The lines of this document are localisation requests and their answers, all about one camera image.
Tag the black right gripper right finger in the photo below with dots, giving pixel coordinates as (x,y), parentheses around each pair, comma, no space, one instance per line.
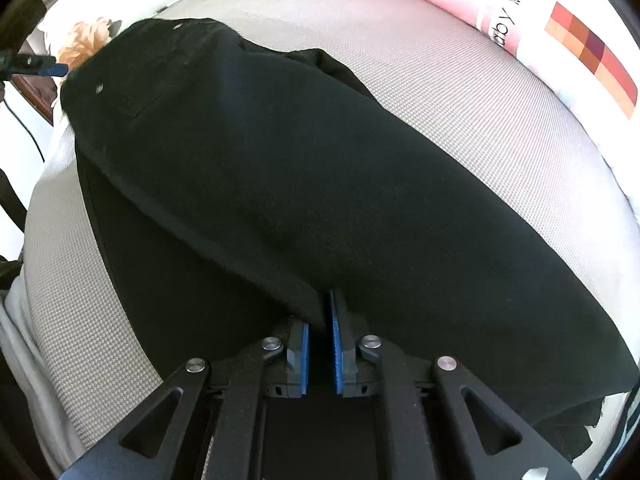
(435,419)

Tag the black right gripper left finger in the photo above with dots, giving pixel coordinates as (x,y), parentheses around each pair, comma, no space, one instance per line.
(204,420)

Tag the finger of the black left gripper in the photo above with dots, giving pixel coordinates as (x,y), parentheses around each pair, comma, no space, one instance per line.
(28,64)

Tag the black pants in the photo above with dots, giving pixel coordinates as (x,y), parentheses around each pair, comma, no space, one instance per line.
(230,187)

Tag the dark red wooden furniture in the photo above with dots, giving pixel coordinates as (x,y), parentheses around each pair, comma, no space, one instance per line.
(40,92)

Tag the beige textured bed sheet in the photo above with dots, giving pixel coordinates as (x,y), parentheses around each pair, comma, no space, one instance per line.
(432,71)

